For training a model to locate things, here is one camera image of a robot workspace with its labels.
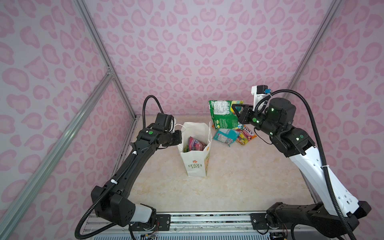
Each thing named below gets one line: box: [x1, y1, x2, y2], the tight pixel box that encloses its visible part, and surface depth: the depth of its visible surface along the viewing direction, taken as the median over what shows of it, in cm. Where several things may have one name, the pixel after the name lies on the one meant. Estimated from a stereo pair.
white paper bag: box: [177, 121, 213, 177], surface depth 83 cm
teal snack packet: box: [213, 128, 240, 147], surface depth 106 cm
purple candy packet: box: [188, 136, 207, 151], surface depth 91 cm
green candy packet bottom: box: [208, 100, 244, 130], surface depth 64 cm
